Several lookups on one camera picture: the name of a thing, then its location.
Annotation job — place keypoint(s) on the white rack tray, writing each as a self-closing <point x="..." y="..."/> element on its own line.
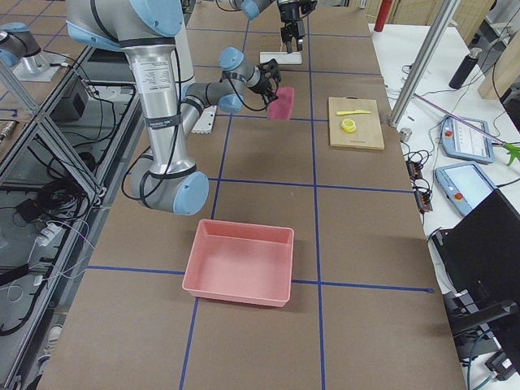
<point x="282" y="58"/>

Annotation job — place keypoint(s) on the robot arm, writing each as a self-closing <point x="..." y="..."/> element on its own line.
<point x="253" y="8"/>
<point x="164" y="177"/>

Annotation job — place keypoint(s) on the wooden cutting board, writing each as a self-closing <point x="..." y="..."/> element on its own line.
<point x="369" y="134"/>

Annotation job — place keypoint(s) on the near teach pendant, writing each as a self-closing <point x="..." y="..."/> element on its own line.
<point x="465" y="184"/>

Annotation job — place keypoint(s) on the teach pendant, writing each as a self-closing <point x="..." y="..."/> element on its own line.
<point x="465" y="184"/>
<point x="461" y="141"/>

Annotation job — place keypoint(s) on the far teach pendant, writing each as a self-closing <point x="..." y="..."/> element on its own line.
<point x="461" y="141"/>

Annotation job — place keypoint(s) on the red cylinder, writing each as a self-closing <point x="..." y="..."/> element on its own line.
<point x="382" y="16"/>

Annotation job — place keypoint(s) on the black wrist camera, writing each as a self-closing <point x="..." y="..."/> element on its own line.
<point x="270" y="70"/>
<point x="308" y="6"/>

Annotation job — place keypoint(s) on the pink plastic bin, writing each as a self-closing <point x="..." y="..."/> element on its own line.
<point x="241" y="262"/>

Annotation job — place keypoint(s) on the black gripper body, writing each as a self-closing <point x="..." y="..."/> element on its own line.
<point x="288" y="12"/>
<point x="264" y="83"/>

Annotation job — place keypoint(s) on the black monitor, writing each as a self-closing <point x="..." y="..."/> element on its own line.
<point x="481" y="256"/>

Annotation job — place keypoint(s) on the aluminium frame post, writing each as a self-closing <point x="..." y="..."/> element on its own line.
<point x="424" y="56"/>

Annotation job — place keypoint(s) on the metal reacher grabber stick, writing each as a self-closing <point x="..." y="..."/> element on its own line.
<point x="512" y="150"/>

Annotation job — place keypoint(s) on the black water bottle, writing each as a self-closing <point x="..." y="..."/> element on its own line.
<point x="465" y="68"/>

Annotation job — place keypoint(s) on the yellow plastic knife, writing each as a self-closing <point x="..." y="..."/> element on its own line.
<point x="353" y="112"/>

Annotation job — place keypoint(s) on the pink fleece cloth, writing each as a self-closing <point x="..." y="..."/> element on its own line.
<point x="282" y="107"/>

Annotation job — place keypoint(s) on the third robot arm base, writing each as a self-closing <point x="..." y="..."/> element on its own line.
<point x="21" y="52"/>

